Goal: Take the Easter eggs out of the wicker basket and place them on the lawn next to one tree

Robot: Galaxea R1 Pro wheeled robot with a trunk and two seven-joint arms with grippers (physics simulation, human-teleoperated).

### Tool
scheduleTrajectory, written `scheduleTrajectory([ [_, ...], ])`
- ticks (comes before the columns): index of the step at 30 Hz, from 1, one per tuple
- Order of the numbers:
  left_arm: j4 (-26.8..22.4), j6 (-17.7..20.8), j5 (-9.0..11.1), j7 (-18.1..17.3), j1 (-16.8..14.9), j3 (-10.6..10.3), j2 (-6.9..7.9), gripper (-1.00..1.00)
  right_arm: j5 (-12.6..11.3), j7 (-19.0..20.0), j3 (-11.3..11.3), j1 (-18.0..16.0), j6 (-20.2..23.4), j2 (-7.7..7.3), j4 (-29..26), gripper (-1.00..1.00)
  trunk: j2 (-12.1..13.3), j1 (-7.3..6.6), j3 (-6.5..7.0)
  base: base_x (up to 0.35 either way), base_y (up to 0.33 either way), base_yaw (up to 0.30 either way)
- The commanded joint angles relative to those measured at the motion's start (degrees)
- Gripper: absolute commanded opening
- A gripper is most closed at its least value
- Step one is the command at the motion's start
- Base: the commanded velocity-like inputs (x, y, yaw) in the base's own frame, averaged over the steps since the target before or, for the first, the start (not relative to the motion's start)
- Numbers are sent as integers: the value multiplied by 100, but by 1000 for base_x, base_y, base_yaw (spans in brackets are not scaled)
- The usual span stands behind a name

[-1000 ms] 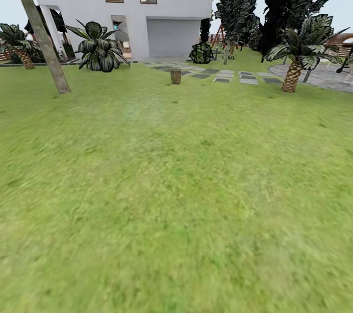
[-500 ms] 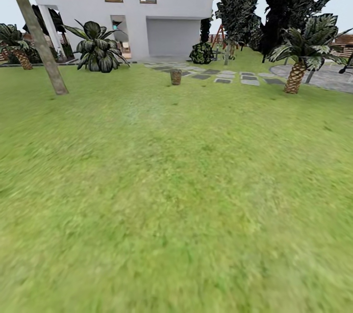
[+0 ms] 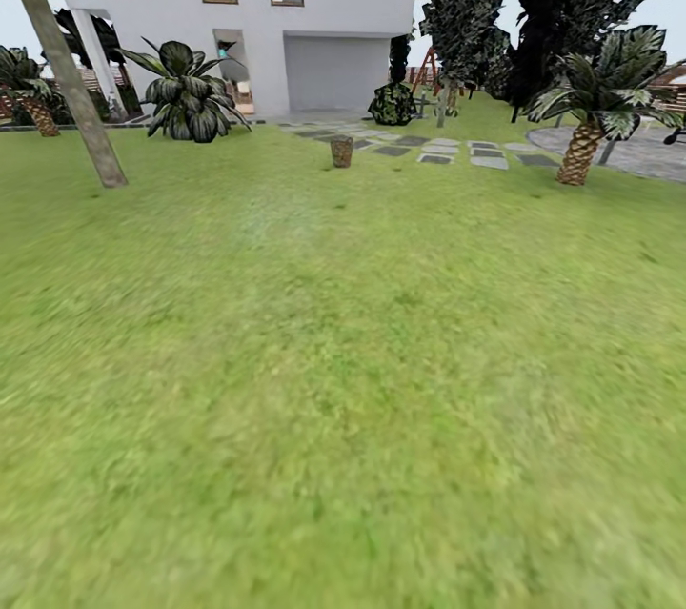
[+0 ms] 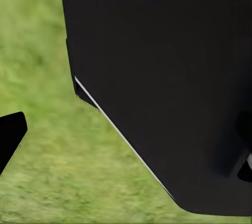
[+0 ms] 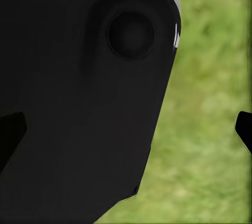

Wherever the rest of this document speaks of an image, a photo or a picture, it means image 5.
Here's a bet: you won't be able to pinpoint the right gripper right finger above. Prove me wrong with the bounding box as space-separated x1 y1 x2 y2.
235 111 252 154

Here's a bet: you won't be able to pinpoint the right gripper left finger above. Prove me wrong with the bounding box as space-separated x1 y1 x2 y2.
0 111 27 174

